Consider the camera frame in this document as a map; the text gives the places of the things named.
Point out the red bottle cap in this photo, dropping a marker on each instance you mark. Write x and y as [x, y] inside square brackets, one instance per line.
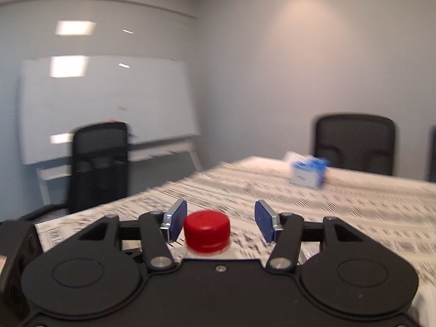
[206, 230]

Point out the black mesh office chair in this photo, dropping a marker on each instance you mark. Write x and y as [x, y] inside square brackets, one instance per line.
[432, 153]
[98, 167]
[354, 143]

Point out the white black patterned tablecloth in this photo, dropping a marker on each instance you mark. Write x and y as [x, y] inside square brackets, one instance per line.
[357, 204]

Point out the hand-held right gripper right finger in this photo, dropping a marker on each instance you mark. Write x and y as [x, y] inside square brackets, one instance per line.
[265, 221]

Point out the blue white tissue box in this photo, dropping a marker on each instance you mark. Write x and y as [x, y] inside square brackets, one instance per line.
[308, 173]

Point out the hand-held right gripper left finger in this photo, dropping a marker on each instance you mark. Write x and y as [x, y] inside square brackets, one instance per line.
[176, 219]

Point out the whiteboard on stand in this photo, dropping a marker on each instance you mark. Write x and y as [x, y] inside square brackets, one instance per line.
[102, 102]

